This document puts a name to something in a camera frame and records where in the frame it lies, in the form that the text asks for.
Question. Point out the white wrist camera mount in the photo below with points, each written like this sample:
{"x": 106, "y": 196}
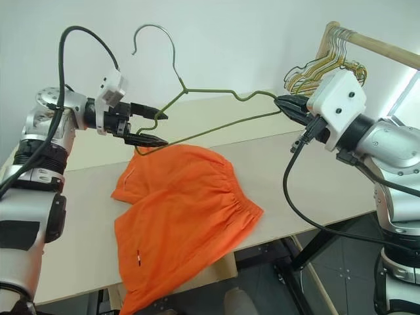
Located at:
{"x": 111, "y": 87}
{"x": 341, "y": 95}

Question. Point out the orange shorts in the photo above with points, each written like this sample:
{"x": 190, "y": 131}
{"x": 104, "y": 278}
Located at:
{"x": 183, "y": 203}

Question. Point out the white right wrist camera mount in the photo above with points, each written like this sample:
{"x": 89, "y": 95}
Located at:
{"x": 341, "y": 95}

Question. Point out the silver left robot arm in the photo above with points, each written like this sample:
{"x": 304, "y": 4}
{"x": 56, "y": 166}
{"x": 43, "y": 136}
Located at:
{"x": 36, "y": 210}

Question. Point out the black table frame leg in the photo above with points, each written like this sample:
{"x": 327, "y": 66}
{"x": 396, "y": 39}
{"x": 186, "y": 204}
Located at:
{"x": 315, "y": 244}

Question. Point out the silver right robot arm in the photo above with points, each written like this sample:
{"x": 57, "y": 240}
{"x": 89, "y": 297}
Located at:
{"x": 393, "y": 144}

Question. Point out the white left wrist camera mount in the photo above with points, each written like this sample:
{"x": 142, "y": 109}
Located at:
{"x": 111, "y": 87}

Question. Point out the light wooden slat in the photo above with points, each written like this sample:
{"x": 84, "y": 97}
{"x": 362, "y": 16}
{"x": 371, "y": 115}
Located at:
{"x": 315, "y": 279}

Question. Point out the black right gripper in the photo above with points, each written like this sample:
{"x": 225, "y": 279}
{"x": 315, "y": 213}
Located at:
{"x": 320, "y": 129}

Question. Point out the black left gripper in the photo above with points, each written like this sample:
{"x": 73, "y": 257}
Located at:
{"x": 116, "y": 115}

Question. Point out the wooden clothes rack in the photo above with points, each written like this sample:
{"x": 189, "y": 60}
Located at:
{"x": 377, "y": 46}

